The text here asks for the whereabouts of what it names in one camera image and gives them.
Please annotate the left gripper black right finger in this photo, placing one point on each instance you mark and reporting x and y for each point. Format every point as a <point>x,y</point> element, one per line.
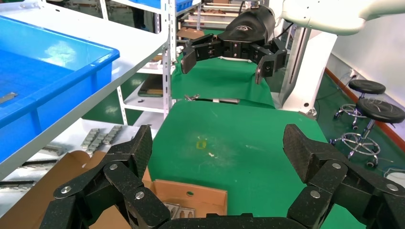
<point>326,170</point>

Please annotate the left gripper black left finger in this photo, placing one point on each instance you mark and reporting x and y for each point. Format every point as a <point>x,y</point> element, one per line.
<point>126,177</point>

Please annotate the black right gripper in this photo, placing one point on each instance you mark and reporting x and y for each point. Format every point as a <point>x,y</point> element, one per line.
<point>250,28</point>

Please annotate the silver metal shield plate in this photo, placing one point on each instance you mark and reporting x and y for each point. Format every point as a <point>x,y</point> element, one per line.
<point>187,213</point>
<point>172,209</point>

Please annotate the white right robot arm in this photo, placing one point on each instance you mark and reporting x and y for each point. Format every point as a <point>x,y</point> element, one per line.
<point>332,15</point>

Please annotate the brown cardboard sheet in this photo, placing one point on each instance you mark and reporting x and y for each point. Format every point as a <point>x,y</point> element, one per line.
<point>189,33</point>

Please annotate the brown cardboard box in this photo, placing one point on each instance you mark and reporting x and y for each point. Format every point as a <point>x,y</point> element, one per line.
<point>189,197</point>

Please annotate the large blue plastic tray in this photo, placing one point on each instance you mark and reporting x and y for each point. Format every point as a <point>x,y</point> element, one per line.
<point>47,79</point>

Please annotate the green background table cloth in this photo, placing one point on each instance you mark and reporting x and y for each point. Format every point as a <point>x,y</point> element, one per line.
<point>221,79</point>

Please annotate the toothed grey metal strip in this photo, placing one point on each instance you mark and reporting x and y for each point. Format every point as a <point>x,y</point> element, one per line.
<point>99,142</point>
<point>112,135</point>
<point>90,138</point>

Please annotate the white robot torso column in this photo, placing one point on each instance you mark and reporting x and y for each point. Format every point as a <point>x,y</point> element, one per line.
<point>310,69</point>

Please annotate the black round swivel stool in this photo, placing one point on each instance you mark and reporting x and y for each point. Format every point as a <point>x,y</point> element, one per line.
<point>367,86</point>
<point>381,110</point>

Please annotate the small white scrap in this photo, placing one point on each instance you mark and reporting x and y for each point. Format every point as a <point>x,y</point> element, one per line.
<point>211,155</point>

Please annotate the small blue storage bin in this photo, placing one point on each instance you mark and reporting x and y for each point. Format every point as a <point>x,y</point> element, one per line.
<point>152,3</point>

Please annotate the white metal shelf rack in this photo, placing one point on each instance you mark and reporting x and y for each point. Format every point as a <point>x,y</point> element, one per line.
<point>133,47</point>

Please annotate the beige tape strip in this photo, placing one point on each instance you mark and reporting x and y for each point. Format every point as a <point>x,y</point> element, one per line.
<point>8,98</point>

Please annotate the wooden slat frame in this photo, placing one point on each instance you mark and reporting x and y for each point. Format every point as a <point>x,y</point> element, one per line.
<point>215,14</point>

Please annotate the bent grey metal bracket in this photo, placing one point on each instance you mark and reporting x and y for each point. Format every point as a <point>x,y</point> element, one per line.
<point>52,150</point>

